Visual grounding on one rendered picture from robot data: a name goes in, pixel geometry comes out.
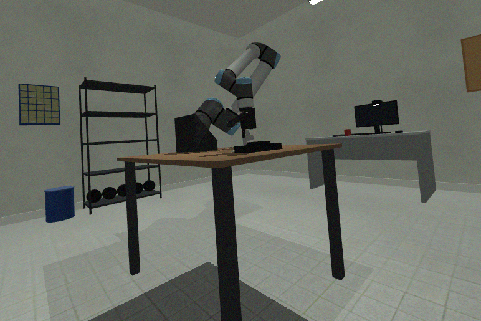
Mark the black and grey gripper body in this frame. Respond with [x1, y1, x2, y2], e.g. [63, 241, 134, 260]
[239, 107, 256, 129]

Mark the black rack of labelled bins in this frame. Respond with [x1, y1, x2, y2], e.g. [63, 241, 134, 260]
[234, 141, 282, 153]

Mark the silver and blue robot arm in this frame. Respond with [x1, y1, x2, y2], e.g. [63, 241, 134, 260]
[195, 42, 281, 135]

